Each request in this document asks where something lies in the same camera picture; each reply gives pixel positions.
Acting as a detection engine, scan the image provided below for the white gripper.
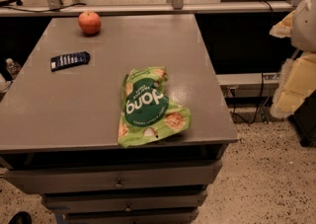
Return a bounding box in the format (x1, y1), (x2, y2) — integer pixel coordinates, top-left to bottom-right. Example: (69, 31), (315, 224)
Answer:
(270, 0), (316, 118)

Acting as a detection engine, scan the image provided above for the dark blue snack bar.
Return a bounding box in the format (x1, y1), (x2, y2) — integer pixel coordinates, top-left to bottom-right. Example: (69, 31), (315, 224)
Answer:
(50, 51), (90, 72)

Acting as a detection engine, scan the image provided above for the green rice chips bag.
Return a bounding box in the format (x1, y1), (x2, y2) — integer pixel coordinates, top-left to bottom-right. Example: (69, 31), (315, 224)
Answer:
(118, 66), (192, 148)

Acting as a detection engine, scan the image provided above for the red apple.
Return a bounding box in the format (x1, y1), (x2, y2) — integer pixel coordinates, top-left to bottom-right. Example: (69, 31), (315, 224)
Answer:
(78, 12), (101, 35)

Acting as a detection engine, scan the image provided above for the grey drawer cabinet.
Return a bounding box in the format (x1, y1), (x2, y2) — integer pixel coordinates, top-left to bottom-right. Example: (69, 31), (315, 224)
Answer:
(0, 15), (237, 224)

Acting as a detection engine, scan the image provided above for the clear plastic water bottle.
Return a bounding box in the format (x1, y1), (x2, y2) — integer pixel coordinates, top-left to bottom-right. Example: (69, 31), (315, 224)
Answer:
(6, 58), (22, 79)

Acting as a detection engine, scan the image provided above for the black shoe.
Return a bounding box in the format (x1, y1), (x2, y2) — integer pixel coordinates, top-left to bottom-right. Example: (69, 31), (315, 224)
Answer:
(9, 211), (32, 224)

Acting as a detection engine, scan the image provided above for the metal frame rail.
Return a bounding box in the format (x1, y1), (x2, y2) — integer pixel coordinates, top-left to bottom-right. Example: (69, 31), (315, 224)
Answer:
(0, 1), (294, 17)

